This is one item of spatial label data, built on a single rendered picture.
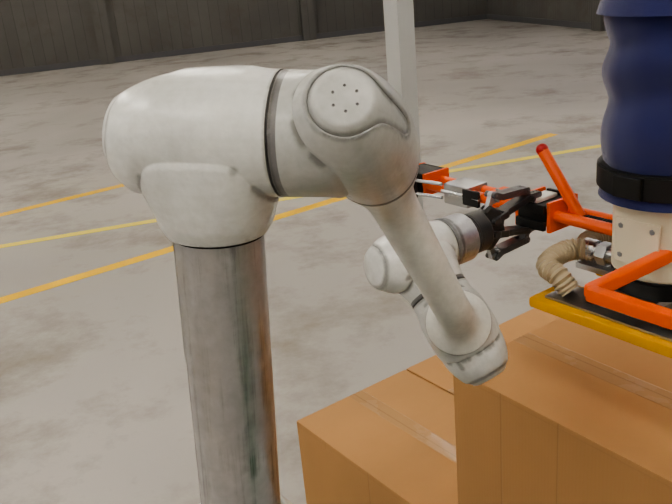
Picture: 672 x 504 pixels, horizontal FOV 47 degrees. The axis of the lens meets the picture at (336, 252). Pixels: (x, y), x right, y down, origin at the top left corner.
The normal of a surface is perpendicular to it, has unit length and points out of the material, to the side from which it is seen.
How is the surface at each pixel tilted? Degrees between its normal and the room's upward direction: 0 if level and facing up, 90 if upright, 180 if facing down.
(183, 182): 94
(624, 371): 0
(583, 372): 0
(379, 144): 113
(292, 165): 107
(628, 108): 75
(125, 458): 0
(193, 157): 98
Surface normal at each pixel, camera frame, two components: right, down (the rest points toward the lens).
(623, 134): -0.90, 0.13
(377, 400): -0.08, -0.93
